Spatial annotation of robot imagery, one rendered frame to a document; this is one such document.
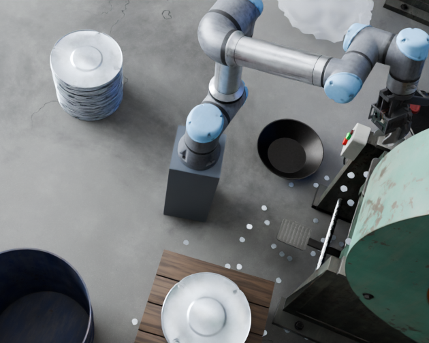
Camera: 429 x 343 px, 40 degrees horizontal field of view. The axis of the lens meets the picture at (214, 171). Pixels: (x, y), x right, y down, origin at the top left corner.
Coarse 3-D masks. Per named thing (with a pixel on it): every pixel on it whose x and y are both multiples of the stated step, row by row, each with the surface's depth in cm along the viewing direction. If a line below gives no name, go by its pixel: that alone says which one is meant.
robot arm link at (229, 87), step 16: (224, 0) 155; (240, 0) 155; (256, 0) 158; (240, 16) 154; (256, 16) 160; (224, 80) 182; (240, 80) 187; (208, 96) 193; (224, 96) 188; (240, 96) 190
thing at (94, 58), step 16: (80, 32) 245; (96, 32) 246; (64, 48) 240; (80, 48) 241; (96, 48) 242; (112, 48) 243; (64, 64) 237; (80, 64) 237; (96, 64) 238; (112, 64) 240; (64, 80) 234; (80, 80) 235; (96, 80) 236
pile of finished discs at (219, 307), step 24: (192, 288) 192; (216, 288) 193; (168, 312) 188; (192, 312) 188; (216, 312) 189; (240, 312) 191; (168, 336) 185; (192, 336) 186; (216, 336) 187; (240, 336) 188
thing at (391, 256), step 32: (384, 160) 109; (416, 160) 97; (384, 192) 101; (416, 192) 92; (384, 224) 96; (416, 224) 91; (352, 256) 110; (384, 256) 105; (416, 256) 100; (352, 288) 124; (384, 288) 118; (416, 288) 112; (384, 320) 134; (416, 320) 126
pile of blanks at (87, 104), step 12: (120, 72) 242; (60, 84) 239; (108, 84) 237; (120, 84) 250; (60, 96) 249; (72, 96) 242; (84, 96) 240; (96, 96) 241; (108, 96) 245; (120, 96) 256; (72, 108) 250; (84, 108) 248; (96, 108) 249; (108, 108) 254
